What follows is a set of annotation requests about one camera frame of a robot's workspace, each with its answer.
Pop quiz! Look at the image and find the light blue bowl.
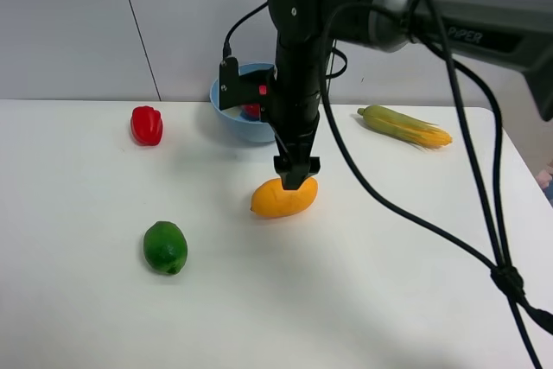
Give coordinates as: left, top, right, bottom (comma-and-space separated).
209, 62, 275, 144

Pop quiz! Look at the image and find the green lime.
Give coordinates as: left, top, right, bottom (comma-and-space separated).
143, 221, 188, 276

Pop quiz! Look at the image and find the red pomegranate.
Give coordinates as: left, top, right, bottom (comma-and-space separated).
241, 104, 260, 120

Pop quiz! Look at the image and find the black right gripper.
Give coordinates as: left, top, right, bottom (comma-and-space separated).
261, 35, 321, 190

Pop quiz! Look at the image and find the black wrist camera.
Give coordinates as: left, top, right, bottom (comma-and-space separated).
219, 56, 269, 111

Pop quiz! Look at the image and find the corn cob with husk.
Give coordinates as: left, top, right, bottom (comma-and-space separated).
357, 105, 453, 150

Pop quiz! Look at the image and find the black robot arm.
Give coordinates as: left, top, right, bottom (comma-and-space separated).
265, 0, 552, 190

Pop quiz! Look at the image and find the red bell pepper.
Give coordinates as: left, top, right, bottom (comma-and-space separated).
130, 105, 163, 147

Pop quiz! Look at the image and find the yellow mango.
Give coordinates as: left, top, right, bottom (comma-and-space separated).
251, 177, 318, 219

